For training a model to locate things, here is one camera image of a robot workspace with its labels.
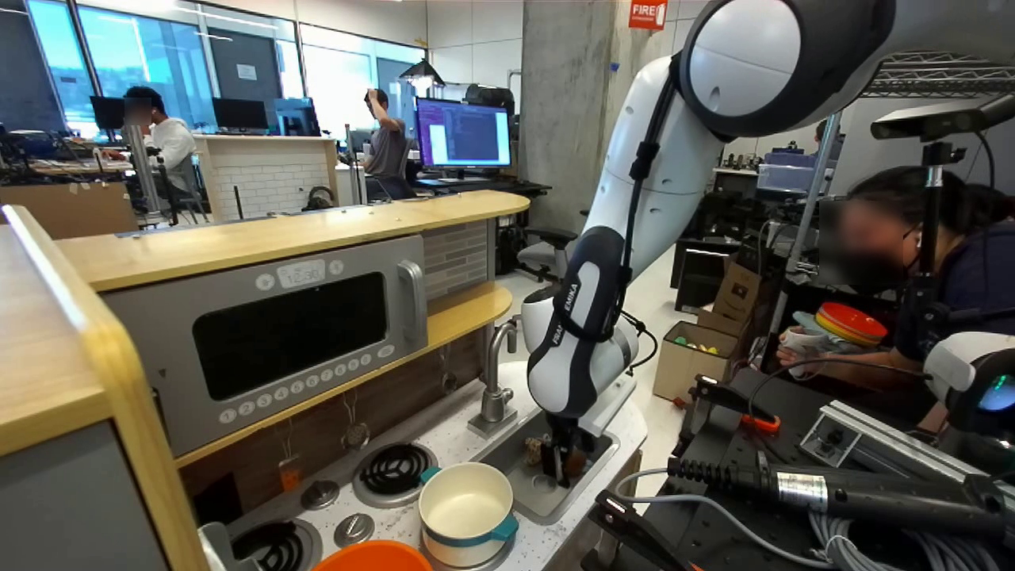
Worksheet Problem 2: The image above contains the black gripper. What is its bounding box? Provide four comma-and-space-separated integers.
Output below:
539, 409, 596, 489

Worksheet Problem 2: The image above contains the grey toy sink basin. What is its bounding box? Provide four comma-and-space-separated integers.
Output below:
469, 404, 622, 530

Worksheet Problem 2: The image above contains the black coil stove burner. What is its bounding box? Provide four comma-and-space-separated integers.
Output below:
350, 442, 442, 508
225, 518, 325, 571

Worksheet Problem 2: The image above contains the grey stove knob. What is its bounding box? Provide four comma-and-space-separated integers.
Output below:
297, 478, 341, 513
332, 510, 377, 548

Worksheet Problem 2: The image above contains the silver toy faucet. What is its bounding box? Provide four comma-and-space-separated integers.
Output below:
466, 318, 521, 438

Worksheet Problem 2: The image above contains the open cardboard box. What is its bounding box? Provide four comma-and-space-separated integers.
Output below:
650, 318, 743, 406

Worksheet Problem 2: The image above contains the grey office chair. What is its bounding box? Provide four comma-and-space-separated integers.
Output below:
515, 225, 584, 284

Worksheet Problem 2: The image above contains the orange plastic bowl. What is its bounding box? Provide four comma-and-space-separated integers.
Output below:
313, 535, 438, 571

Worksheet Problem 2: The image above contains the tall cardboard box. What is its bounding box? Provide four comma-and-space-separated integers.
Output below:
696, 258, 769, 342

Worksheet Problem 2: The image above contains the grey toy microwave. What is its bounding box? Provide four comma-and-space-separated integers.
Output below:
103, 248, 432, 460

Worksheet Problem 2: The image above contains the stack of orange plates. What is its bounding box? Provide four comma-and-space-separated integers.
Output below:
813, 299, 892, 349

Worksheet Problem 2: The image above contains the black tube with silver label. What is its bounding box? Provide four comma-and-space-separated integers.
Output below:
667, 453, 1015, 535

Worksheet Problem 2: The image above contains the computer monitor with blue screen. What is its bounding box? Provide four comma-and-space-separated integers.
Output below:
413, 95, 518, 174

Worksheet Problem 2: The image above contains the person in grey shirt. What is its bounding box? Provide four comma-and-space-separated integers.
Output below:
361, 86, 413, 202

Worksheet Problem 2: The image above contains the blue plastic bin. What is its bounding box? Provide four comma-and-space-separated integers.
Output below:
756, 147, 821, 199

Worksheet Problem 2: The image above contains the wooden toy kitchen unit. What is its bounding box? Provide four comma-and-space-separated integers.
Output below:
0, 187, 650, 571

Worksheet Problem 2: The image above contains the black pendant lamp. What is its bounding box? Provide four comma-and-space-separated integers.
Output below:
399, 51, 447, 89

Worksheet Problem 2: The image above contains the white brick pattern panel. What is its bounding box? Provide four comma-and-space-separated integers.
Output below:
197, 133, 341, 221

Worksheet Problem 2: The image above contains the person with dark hair seated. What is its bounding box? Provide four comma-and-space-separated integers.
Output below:
781, 161, 1015, 424

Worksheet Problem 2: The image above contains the person in white shirt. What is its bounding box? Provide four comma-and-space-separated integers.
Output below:
121, 81, 205, 209

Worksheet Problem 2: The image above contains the cream pot with teal handles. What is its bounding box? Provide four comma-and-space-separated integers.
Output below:
416, 460, 522, 571

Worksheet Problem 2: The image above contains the white cable bundle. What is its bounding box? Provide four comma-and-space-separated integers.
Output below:
806, 510, 1015, 571

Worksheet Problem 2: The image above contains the aluminium profile rail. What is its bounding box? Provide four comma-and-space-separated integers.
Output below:
799, 397, 1001, 502

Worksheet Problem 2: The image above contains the red wall sign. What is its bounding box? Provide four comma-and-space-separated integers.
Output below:
624, 0, 672, 33

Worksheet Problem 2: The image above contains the black camera on stand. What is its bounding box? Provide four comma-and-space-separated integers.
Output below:
868, 92, 1015, 321

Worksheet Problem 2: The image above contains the metal wire rack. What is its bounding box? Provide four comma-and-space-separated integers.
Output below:
786, 51, 1015, 299

